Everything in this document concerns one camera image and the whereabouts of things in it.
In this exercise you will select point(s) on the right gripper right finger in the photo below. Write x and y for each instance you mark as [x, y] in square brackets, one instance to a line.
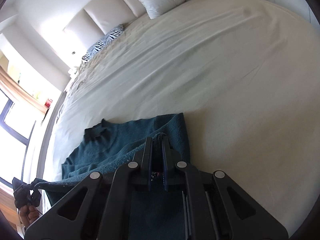
[170, 157]

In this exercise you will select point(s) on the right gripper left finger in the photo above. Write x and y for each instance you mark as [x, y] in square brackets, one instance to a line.
[145, 167]

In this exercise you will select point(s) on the dark teal knit sweater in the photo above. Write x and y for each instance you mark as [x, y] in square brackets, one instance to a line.
[105, 147]

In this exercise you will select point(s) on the person's left hand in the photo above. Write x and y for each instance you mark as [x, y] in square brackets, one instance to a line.
[28, 215]

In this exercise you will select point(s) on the small red object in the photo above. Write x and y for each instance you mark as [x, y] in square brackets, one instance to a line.
[48, 103]

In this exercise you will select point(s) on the white bed sheet mattress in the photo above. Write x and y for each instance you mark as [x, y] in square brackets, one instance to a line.
[245, 74]

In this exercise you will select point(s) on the zebra print pillow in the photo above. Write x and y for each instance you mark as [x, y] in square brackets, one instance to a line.
[113, 34]

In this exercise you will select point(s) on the cream padded headboard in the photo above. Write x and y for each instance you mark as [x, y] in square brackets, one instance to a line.
[98, 17]

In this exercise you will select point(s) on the window with dark frame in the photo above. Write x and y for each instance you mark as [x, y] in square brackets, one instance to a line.
[16, 129]

